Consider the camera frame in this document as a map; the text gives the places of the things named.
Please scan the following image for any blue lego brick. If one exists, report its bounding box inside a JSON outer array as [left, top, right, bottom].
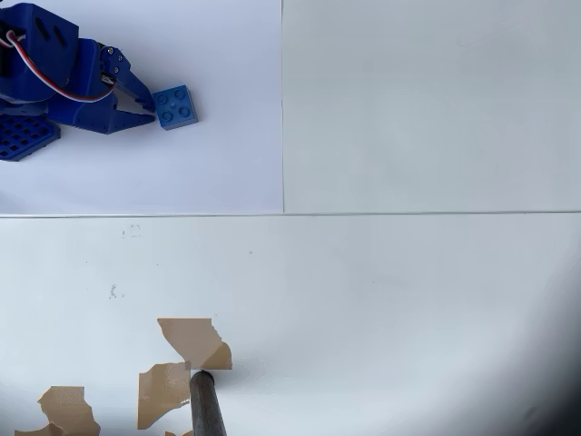
[[151, 84, 200, 133]]

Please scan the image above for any white paper sheet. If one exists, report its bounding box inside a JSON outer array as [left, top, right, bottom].
[[0, 0, 285, 215]]

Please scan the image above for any dark metal rod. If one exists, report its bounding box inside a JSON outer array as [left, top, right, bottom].
[[188, 370, 228, 436]]

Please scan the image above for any red white black servo cable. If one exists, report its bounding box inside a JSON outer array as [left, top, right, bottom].
[[0, 27, 117, 104]]

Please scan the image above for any blue grid base plate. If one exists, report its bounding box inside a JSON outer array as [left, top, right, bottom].
[[0, 113, 63, 163]]

